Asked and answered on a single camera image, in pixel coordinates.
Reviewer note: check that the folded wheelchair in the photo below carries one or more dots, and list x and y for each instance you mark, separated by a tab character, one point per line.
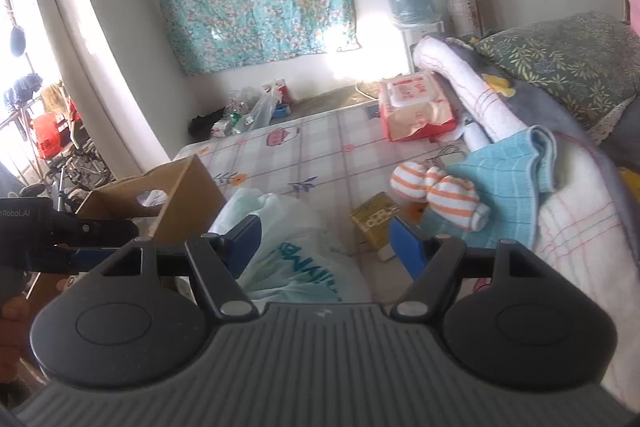
80	172

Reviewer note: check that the person's left hand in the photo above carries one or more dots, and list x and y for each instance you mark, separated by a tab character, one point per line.
12	332

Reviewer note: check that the white striped towel blanket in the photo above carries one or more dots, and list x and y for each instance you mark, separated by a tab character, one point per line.
465	82

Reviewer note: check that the clear plastic bag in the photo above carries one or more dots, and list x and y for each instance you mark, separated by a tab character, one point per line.
262	107

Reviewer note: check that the red plastic crate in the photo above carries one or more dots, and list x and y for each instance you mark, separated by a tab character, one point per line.
47	137

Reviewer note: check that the blue hanging cloth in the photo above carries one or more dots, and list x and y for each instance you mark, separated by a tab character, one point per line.
22	89

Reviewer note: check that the small blue bowl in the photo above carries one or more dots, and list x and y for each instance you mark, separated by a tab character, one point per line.
282	110

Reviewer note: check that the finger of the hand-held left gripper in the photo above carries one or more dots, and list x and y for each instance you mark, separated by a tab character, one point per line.
90	258
100	231

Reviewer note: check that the white water dispenser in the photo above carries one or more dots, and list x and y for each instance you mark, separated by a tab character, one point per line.
415	42

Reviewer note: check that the small olive printed carton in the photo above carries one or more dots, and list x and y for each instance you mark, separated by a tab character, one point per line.
372	217

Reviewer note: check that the dark hanging pouch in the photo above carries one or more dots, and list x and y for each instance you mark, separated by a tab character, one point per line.
17	41

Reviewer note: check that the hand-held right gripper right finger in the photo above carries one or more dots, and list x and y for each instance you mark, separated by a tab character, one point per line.
407	248

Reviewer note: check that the pink and grey quilt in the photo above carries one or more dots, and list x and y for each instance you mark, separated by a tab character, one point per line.
635	2

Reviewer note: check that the white plastic shopping bag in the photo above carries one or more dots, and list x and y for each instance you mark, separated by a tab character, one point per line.
300	227

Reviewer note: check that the black cloth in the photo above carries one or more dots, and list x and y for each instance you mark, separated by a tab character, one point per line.
205	122

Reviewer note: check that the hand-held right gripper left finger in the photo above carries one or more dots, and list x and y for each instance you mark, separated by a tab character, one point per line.
245	238

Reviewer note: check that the green floral pillow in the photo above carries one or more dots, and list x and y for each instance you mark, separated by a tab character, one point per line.
575	57

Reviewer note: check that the brown cardboard box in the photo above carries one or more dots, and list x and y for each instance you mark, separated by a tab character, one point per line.
195	197

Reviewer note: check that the red wet wipes pack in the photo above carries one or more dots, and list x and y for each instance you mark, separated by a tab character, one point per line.
410	97

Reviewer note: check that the crumpled clear bag with bottles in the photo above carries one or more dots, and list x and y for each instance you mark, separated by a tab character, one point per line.
232	117

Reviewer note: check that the light blue knit cloth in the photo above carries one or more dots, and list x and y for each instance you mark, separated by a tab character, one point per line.
500	177

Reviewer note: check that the red and white carton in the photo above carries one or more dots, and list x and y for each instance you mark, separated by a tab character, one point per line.
281	91

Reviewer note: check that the orange striped white sock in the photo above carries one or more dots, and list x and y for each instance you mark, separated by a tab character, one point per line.
457	202
410	179

